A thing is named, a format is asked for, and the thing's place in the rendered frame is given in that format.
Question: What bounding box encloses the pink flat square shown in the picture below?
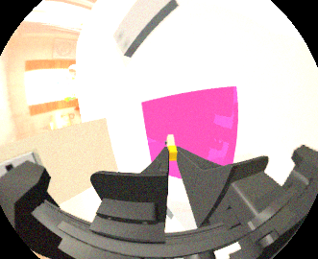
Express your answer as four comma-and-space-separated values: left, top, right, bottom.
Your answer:
142, 86, 238, 165

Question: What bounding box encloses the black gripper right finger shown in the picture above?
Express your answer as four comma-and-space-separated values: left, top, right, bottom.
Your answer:
177, 145, 270, 228

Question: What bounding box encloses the beige panel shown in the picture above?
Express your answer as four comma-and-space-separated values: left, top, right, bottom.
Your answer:
0, 118, 119, 205

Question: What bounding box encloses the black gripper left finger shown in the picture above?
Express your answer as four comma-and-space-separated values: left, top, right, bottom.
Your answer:
90, 148, 169, 229

